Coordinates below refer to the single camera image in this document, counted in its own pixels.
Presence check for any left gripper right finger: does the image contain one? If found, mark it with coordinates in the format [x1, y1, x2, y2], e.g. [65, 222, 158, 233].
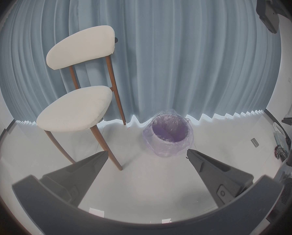
[187, 149, 254, 209]

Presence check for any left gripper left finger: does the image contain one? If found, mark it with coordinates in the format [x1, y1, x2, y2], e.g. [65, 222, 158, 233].
[42, 151, 109, 207]

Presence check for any white trash bin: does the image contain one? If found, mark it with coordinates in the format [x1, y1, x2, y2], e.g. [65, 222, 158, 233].
[150, 116, 190, 157]

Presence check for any purple plastic bag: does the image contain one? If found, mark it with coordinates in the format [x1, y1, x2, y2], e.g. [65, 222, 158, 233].
[143, 109, 194, 158]

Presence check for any crumpled black plastic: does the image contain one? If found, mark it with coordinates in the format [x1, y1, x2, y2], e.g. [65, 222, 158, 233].
[275, 145, 287, 160]

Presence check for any white padded wooden chair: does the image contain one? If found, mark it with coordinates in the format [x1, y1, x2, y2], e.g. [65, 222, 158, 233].
[36, 25, 127, 171]

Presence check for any pale blue curtain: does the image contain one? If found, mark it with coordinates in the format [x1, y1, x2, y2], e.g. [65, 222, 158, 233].
[0, 0, 282, 130]

